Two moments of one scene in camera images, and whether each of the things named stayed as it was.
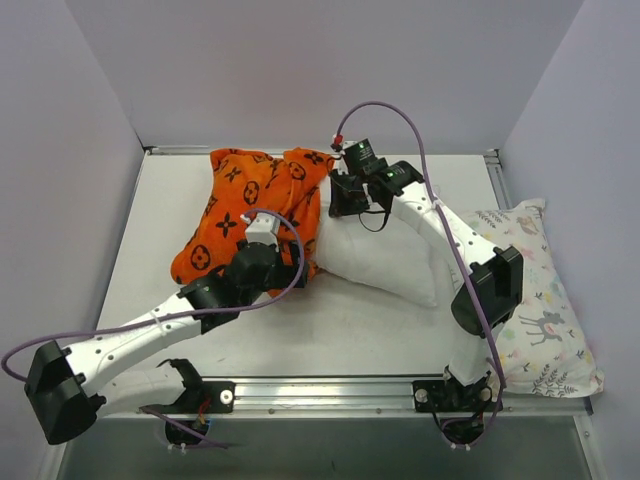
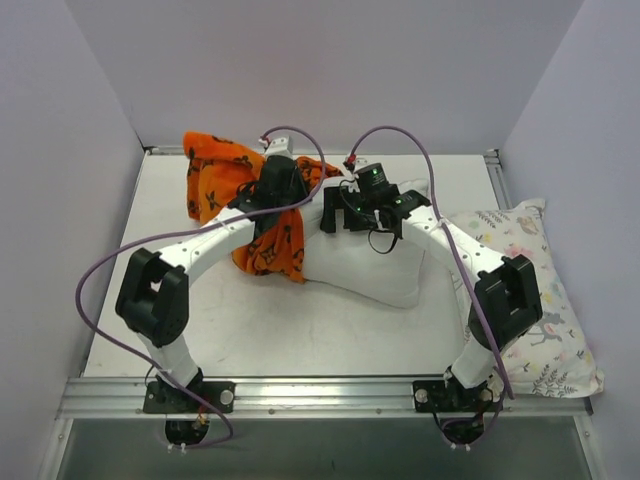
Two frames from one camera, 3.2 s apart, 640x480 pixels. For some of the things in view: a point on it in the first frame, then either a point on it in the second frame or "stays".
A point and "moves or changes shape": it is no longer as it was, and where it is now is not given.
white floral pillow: [544, 348] stays
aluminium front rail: [334, 398] stays
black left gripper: [295, 261] -> [279, 170]
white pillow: [394, 258] moves or changes shape
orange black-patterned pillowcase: [241, 182] moves or changes shape
